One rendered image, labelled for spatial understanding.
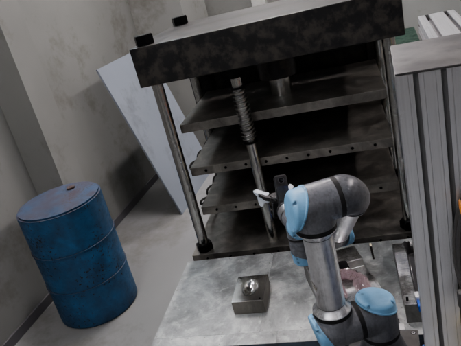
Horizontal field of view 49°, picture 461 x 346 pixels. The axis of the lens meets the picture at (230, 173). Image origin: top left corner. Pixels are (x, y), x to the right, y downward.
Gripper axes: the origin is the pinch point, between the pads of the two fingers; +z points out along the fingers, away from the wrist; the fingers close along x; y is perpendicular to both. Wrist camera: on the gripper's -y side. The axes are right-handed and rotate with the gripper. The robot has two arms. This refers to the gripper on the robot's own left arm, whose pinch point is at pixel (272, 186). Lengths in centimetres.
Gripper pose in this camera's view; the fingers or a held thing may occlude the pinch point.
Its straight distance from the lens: 196.9
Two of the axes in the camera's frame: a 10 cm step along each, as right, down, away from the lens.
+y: 1.0, 9.3, 3.5
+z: -1.9, -3.3, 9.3
